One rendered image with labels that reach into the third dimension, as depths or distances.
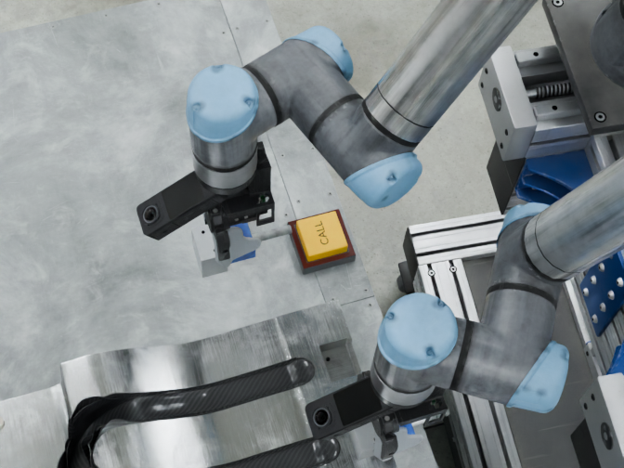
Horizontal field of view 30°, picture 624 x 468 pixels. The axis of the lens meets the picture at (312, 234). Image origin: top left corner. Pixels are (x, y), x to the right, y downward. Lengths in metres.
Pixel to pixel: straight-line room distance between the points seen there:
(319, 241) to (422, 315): 0.51
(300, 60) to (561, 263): 0.35
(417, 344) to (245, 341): 0.44
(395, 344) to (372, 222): 1.48
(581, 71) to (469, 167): 1.13
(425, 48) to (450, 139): 1.59
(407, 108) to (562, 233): 0.20
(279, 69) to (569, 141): 0.56
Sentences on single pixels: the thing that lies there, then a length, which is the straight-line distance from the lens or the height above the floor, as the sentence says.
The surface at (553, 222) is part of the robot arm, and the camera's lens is 1.18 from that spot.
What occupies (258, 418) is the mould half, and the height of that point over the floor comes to 0.88.
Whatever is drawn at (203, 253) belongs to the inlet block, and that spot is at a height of 0.96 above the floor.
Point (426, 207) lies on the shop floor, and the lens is 2.66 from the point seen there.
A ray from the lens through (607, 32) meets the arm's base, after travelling 1.61.
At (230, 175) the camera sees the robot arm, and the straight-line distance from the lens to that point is 1.31.
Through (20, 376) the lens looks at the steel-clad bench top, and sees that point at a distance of 1.66.
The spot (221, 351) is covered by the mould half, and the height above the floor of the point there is 0.88.
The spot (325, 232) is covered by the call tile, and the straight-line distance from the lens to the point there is 1.67.
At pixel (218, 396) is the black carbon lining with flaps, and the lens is 1.53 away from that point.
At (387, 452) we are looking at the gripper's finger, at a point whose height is 0.99.
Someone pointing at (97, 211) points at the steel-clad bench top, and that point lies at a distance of 1.74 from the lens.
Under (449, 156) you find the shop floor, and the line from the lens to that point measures 2.74.
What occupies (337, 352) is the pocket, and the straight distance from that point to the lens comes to 1.57.
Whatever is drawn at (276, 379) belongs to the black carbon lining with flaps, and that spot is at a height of 0.88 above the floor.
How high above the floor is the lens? 2.33
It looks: 63 degrees down
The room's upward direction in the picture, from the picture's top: 5 degrees clockwise
